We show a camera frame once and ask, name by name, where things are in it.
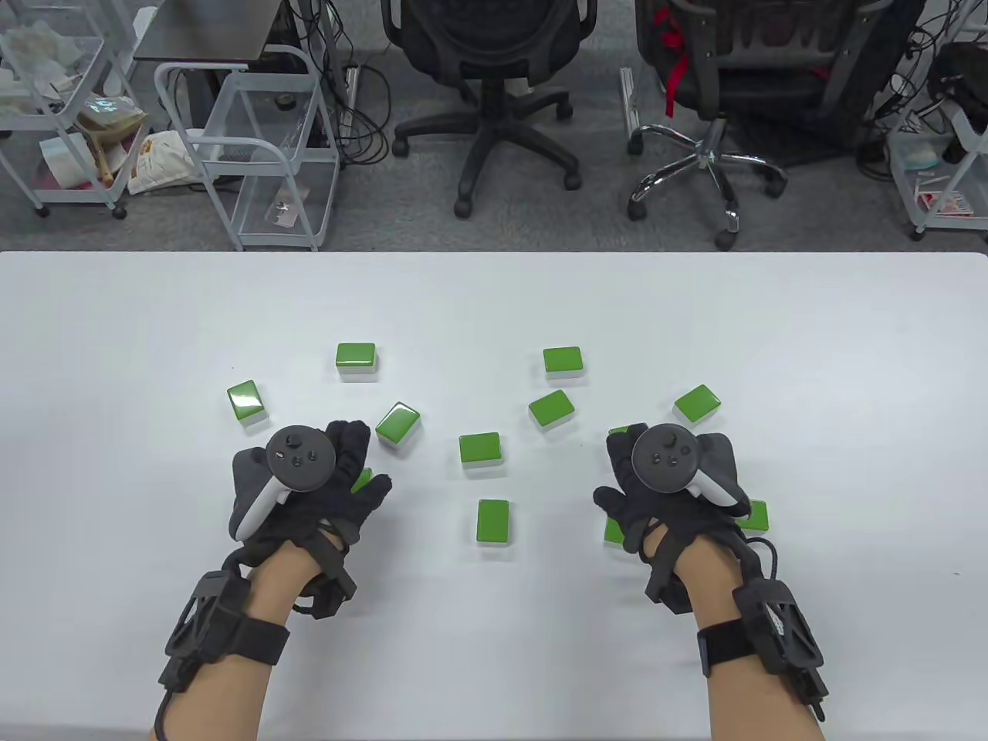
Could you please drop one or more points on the person's left hand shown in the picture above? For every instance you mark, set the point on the person's left hand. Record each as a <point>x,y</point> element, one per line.
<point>340,517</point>

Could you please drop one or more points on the person's right hand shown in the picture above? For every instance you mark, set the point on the person's right hand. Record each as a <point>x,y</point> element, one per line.
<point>671,517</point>

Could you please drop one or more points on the group of green mahjong tiles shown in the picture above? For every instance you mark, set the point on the group of green mahjong tiles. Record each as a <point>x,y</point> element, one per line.
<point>356,356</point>

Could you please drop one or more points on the person's right forearm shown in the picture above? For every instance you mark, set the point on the person's right forearm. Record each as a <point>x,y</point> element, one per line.
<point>756,702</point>

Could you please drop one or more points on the black white hand controller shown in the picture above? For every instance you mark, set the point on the black white hand controller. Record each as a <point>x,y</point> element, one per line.
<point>301,459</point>
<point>668,457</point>

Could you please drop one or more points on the white tubular metal cart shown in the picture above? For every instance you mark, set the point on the white tubular metal cart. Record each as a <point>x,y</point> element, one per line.
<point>262,221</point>

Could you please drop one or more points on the small clear packet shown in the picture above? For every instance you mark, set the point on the small clear packet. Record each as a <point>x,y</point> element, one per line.
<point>279,211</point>

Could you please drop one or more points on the white printed bag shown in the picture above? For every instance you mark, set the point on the white printed bag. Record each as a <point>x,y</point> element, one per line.
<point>158,166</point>

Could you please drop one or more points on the red white box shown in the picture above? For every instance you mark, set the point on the red white box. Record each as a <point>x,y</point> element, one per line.
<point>945,202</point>

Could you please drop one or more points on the wooden stick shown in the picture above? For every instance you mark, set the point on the wooden stick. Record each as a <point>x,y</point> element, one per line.
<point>104,166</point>

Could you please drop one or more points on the white power strip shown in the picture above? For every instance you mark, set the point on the white power strip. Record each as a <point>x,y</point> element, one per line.
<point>351,85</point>

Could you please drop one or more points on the light blue pouch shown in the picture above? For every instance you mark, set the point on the light blue pouch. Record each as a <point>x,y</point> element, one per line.
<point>918,154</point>

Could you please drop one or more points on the black chrome-base office chair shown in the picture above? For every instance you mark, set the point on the black chrome-base office chair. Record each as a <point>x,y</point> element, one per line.
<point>772,85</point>

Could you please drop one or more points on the white paper roll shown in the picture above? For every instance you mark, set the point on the white paper roll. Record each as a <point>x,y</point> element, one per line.
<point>62,158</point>

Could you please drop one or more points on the crumpled clear plastic bag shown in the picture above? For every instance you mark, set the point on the crumpled clear plastic bag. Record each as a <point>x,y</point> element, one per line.
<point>108,116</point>

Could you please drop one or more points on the black mesh office chair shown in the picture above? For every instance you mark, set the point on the black mesh office chair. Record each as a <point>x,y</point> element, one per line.
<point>488,46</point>

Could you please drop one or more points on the dark desk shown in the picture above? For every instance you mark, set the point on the dark desk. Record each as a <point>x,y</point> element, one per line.
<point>208,31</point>

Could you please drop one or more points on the black gear bundle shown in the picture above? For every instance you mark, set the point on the black gear bundle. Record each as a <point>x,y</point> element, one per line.
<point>961,77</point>

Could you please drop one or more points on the white crumpled bag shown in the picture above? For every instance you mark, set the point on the white crumpled bag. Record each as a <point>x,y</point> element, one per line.
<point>35,46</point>

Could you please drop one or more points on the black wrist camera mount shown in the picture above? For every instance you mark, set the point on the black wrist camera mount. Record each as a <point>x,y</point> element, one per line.
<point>208,617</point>
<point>779,625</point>

